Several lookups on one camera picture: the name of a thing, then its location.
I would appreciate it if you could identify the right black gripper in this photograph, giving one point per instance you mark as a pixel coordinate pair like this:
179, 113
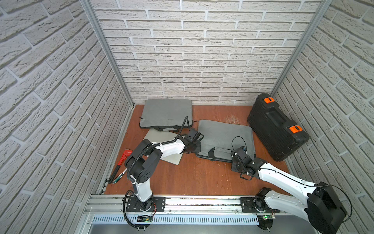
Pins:
233, 166

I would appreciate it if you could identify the grey laptop sleeve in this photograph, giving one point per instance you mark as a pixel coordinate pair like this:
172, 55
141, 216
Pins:
220, 139

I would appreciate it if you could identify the silver apple laptop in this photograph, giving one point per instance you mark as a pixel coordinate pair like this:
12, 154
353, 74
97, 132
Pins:
171, 149

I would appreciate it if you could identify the grey zippered laptop bag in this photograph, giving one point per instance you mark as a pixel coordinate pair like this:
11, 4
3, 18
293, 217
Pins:
166, 114

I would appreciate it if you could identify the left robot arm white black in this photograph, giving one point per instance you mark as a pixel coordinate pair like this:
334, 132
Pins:
142, 163

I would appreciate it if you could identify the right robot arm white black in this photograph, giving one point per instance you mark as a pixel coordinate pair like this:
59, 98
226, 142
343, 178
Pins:
316, 203

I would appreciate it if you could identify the black plastic tool case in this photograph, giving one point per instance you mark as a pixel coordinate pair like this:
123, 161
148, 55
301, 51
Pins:
280, 135

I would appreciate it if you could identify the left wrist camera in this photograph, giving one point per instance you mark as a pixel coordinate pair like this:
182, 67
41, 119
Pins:
194, 136

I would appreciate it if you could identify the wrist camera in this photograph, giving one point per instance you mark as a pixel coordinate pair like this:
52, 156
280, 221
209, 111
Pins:
240, 153
194, 136

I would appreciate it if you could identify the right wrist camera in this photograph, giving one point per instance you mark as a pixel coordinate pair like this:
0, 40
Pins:
240, 153

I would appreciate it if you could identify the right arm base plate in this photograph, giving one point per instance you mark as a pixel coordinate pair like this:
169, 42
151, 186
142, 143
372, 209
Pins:
255, 205

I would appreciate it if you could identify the red handled pliers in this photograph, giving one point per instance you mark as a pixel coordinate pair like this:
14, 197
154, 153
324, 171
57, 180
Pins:
124, 156

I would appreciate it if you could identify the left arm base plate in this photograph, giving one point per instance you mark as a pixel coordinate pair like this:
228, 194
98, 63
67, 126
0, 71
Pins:
157, 204

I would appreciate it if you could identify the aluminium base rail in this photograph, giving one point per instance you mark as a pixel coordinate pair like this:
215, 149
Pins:
183, 205

